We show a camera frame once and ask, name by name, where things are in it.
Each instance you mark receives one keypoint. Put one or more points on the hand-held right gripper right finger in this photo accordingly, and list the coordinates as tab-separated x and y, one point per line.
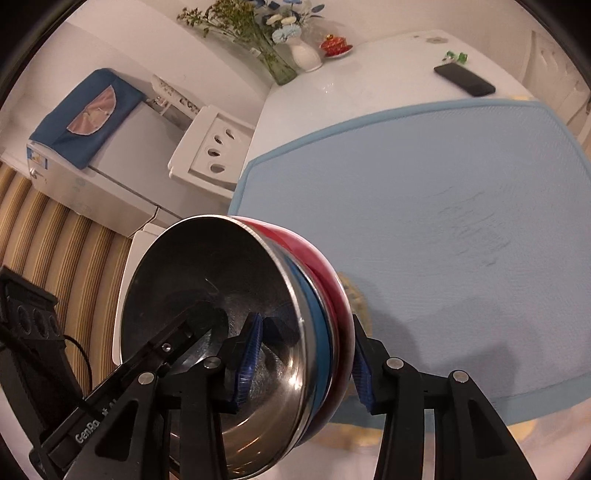
362	374

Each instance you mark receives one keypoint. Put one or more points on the red steel bowl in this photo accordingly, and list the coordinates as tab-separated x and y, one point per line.
318	272

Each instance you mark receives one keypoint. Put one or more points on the white red-trimmed saucer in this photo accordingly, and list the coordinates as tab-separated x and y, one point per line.
347	50

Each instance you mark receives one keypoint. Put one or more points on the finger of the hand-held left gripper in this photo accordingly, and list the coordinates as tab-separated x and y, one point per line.
194	327

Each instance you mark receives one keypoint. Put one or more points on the white printed tablecloth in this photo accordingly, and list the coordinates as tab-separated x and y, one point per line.
369	83

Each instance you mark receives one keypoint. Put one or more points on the white carved dining chair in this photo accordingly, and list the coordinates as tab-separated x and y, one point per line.
138	244
554	60
198	138

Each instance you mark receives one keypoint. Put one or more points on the grey household appliance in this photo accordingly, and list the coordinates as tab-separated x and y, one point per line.
129	152

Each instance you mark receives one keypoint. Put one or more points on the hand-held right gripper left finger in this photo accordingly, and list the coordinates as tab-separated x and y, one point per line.
249	360

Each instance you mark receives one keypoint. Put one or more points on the white ceramic vase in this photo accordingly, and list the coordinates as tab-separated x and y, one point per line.
305	57

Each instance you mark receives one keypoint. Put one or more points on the blue steel bowl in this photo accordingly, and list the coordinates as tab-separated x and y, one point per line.
184	277

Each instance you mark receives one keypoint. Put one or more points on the red lidded tea cup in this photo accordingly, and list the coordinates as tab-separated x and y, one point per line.
332	45

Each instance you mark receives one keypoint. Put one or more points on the clear glass vase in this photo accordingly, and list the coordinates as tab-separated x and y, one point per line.
281	71

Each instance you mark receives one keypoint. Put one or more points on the black smartphone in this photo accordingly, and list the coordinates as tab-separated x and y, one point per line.
464	79

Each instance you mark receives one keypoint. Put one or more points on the light blue table mat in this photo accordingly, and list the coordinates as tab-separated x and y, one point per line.
438	184

